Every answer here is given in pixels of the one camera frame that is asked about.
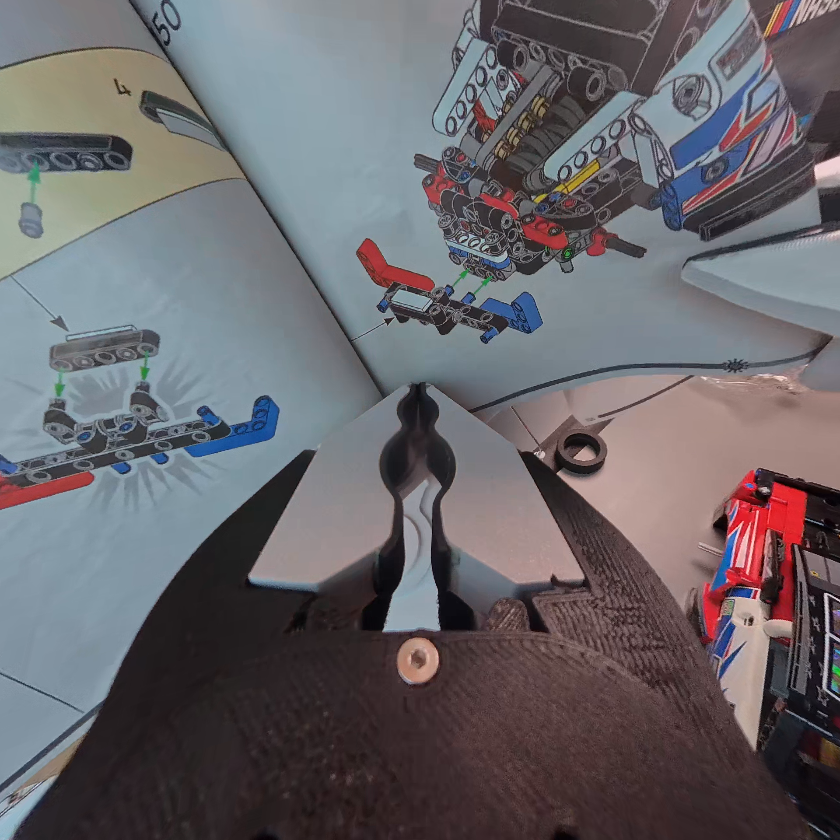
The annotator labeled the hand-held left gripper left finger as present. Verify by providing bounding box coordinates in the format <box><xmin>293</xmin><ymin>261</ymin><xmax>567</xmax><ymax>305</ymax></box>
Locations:
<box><xmin>247</xmin><ymin>382</ymin><xmax>422</xmax><ymax>632</ymax></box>

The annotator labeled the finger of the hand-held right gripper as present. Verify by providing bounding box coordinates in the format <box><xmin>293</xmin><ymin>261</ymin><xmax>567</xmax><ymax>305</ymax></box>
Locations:
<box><xmin>681</xmin><ymin>223</ymin><xmax>840</xmax><ymax>395</ymax></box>

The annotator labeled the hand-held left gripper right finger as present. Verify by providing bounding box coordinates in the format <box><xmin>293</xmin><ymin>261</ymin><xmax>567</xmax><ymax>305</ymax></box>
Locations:
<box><xmin>420</xmin><ymin>382</ymin><xmax>587</xmax><ymax>632</ymax></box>

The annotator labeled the toy brick race car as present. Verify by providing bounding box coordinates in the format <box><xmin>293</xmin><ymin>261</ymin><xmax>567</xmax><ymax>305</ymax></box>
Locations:
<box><xmin>686</xmin><ymin>467</ymin><xmax>840</xmax><ymax>840</ymax></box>

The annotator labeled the building instruction booklet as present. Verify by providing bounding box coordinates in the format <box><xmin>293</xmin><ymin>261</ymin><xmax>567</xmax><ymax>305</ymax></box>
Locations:
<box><xmin>0</xmin><ymin>0</ymin><xmax>840</xmax><ymax>828</ymax></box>

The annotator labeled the grey desk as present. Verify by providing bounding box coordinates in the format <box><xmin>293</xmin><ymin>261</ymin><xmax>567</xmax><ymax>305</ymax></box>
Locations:
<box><xmin>469</xmin><ymin>371</ymin><xmax>840</xmax><ymax>756</ymax></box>

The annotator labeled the black toy tyre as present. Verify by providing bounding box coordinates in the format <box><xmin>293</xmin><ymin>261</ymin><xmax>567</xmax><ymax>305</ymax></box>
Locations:
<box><xmin>556</xmin><ymin>432</ymin><xmax>609</xmax><ymax>475</ymax></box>

